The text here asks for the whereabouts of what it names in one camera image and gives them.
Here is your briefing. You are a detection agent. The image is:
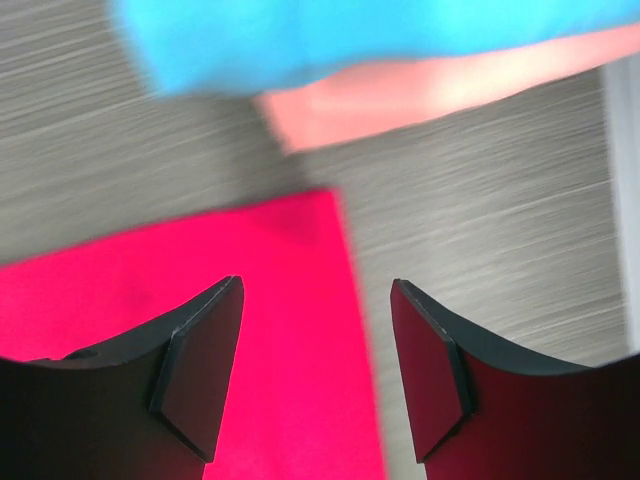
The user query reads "red pink t shirt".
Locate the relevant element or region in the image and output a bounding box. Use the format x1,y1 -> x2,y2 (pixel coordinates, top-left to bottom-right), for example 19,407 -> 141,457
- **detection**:
1,190 -> 387,479

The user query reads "folded salmon t shirt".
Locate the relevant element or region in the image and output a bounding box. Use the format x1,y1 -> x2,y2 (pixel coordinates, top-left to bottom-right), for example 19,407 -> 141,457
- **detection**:
255,24 -> 639,154

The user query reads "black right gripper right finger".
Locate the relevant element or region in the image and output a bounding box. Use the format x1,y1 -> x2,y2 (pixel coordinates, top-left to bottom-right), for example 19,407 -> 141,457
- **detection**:
391,279 -> 639,479

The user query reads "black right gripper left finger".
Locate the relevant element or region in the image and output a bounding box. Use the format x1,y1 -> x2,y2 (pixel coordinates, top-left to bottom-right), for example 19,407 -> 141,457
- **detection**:
1,276 -> 244,479

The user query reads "folded turquoise t shirt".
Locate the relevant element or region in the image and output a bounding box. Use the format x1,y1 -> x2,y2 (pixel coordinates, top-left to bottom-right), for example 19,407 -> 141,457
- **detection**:
110,0 -> 639,96

